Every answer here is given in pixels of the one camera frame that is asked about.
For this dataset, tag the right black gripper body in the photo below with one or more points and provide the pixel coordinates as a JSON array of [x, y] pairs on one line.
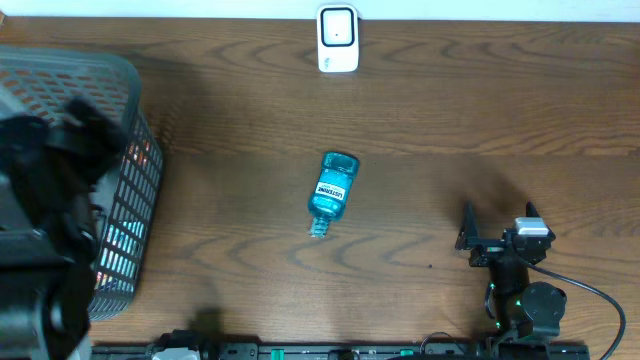
[[489, 249]]

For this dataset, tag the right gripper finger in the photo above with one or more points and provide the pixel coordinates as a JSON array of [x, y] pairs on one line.
[[531, 211], [468, 236]]

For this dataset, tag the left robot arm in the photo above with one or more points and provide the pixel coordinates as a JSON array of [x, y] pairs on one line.
[[49, 238]]

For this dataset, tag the grey plastic basket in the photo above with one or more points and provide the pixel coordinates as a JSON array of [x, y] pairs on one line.
[[39, 82]]

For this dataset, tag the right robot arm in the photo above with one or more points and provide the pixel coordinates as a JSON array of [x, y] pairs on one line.
[[526, 312]]

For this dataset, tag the teal mouthwash bottle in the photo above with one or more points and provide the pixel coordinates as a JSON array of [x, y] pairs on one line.
[[328, 200]]

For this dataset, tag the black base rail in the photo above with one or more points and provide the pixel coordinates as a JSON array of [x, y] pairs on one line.
[[434, 349]]

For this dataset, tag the white barcode scanner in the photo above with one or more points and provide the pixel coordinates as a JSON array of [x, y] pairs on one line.
[[337, 33]]

